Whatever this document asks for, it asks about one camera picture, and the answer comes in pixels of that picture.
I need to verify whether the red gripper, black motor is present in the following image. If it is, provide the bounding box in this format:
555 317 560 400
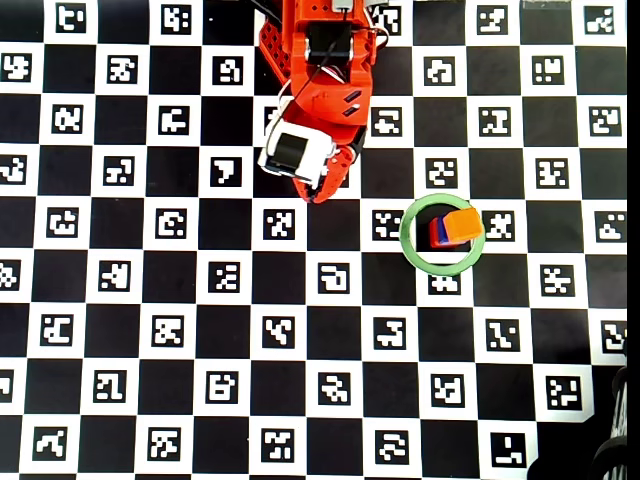
284 74 371 204

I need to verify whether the red cube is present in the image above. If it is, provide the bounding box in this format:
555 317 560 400
428 218 464 250

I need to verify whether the blue cube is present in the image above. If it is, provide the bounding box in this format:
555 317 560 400
435 215 466 247

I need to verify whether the orange cube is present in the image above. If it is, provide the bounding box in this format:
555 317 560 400
443 207 485 242

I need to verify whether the black white marker checkerboard mat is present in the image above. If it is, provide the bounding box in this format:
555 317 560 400
0 0 629 476

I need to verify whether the white wrist camera with mount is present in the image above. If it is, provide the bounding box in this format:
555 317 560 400
257 97 339 190

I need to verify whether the green flat ring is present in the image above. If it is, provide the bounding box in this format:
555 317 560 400
399 193 488 277

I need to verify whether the black flexible camera stand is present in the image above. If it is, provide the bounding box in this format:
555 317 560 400
529 364 640 480

